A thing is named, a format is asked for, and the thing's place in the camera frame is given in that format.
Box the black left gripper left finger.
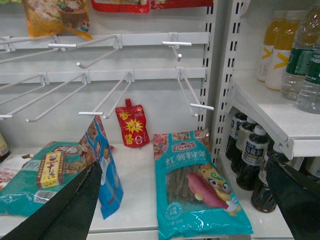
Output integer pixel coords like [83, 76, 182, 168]
[2, 161, 102, 240]

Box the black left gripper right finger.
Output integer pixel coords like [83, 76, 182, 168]
[266, 157, 320, 240]

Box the clear water bottle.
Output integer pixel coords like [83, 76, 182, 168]
[280, 1, 320, 101]

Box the white juice shelf board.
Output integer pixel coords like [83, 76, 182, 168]
[225, 70, 320, 159]

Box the white perforated shelf upright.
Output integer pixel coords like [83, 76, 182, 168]
[211, 0, 250, 164]

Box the yellow spice box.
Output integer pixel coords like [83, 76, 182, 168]
[35, 151, 66, 190]

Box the teal noodle bag left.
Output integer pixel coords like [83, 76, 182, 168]
[0, 141, 93, 217]

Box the dark tea bottle front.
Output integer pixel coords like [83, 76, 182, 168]
[236, 125, 269, 191]

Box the dark tea bottle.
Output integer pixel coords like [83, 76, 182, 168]
[225, 112, 247, 161]
[236, 125, 269, 191]
[231, 116, 257, 174]

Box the blue standing snack bag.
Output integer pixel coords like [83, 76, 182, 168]
[77, 115, 124, 219]

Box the dark tea bottle middle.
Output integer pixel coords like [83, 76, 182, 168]
[231, 116, 257, 174]

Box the dark tea bottle rear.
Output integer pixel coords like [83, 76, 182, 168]
[225, 112, 247, 161]

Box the teal sweet potato noodle bag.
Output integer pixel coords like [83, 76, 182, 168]
[153, 129, 253, 240]

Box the red sauce pouch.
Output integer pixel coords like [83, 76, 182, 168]
[115, 98, 150, 148]

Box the yellow drink bottle rear left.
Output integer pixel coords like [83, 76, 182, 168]
[256, 10, 288, 82]

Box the white peg hook centre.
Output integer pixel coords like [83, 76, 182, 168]
[78, 71, 135, 119]

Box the white peg hook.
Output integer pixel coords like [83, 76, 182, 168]
[78, 71, 135, 119]
[175, 66, 215, 117]

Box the yellow drink bottle white label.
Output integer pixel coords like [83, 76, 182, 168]
[264, 10, 306, 91]

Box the white peg hook right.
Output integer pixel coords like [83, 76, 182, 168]
[175, 66, 215, 117]

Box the yellow hanging snack bag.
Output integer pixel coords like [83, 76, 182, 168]
[23, 0, 93, 40]

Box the red hanging bag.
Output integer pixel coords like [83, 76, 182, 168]
[91, 0, 151, 14]

